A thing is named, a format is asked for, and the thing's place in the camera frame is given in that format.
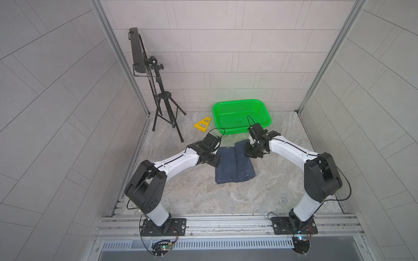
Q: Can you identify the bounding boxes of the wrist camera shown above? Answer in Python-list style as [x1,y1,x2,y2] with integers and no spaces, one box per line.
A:
[200,133,222,152]
[248,123,266,141]

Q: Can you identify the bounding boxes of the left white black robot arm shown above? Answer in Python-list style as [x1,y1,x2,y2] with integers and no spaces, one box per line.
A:
[124,139,221,230]

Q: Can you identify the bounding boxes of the green plastic basket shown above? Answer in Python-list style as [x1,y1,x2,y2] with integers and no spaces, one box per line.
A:
[212,99,272,135]

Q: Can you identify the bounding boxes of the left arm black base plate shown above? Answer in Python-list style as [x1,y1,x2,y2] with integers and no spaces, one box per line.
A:
[140,217,187,237]

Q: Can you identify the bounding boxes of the aluminium rail frame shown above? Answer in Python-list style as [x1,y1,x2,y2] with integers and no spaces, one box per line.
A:
[83,213,374,261]

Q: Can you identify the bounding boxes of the dark blue whale pillowcase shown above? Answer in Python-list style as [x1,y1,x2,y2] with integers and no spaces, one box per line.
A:
[215,139,256,184]

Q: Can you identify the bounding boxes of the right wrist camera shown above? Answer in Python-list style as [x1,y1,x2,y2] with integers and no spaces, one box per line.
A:
[248,123,266,141]

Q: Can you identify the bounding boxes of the yellow triangular plastic piece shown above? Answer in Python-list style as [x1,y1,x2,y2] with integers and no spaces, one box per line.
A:
[194,117,211,133]

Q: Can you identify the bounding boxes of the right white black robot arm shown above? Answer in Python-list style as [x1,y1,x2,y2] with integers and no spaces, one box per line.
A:
[244,124,343,231]

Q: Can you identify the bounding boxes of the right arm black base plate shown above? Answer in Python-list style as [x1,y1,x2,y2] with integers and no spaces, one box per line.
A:
[269,216,319,236]

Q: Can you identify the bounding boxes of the left green circuit board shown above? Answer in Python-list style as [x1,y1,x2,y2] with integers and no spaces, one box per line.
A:
[152,240,174,258]

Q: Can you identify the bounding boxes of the black tripod stand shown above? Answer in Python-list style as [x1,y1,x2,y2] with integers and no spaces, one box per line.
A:
[132,56,187,142]

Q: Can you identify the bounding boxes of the right green circuit board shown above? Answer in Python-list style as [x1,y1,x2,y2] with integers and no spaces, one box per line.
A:
[292,236,310,256]

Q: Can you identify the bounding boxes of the green circuit board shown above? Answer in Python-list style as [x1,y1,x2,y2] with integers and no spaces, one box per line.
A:
[152,240,174,258]
[292,236,310,256]

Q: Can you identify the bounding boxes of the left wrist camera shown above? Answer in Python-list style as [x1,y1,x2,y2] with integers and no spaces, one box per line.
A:
[200,133,222,152]

